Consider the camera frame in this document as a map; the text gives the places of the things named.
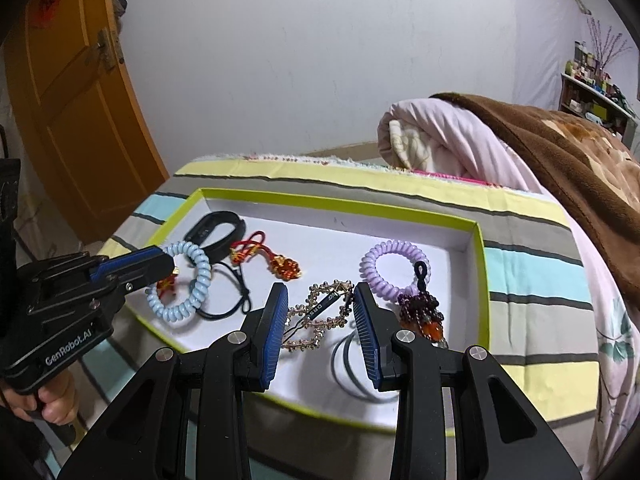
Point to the green-rimmed white box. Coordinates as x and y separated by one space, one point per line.
310 230

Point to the black wristband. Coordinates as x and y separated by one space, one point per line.
220 220

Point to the orange wooden door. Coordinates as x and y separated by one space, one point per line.
75 135

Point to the pink quilt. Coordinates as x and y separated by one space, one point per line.
450 130

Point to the small red charm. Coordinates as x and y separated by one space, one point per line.
167 286

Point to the brown blanket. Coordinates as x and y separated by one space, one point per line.
550 160

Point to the gold beaded hair clip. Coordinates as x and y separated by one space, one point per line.
320 306

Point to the person's left hand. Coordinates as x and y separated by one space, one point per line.
55 405

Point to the cluttered wooden shelf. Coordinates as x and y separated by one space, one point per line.
595 95

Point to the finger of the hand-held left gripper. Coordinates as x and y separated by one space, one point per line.
150 275
125 261

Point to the red knot charm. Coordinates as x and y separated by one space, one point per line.
287 267

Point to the striped bedsheet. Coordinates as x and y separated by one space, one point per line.
525 270

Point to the purple flower branches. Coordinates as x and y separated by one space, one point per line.
605 45

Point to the purple beaded pendant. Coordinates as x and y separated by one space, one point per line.
420 310

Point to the grey hoop rings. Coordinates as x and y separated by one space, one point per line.
334 362

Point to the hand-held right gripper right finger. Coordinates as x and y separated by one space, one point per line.
367 340

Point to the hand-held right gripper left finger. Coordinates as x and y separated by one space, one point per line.
275 340

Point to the metal door latch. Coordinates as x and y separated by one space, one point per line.
107 50

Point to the white fringed towel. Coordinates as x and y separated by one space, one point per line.
350 162

